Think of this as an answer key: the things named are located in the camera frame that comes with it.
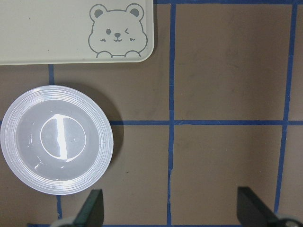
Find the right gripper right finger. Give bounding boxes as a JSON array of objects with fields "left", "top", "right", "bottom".
[{"left": 236, "top": 187, "right": 278, "bottom": 227}]

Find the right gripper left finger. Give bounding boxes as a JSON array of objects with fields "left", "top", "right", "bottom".
[{"left": 73, "top": 189, "right": 104, "bottom": 227}]

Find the white ribbed plate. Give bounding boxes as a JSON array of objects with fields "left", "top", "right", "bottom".
[{"left": 0, "top": 86, "right": 114, "bottom": 195}]

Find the cream bear tray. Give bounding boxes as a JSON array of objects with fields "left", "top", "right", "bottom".
[{"left": 0, "top": 0, "right": 154, "bottom": 65}]

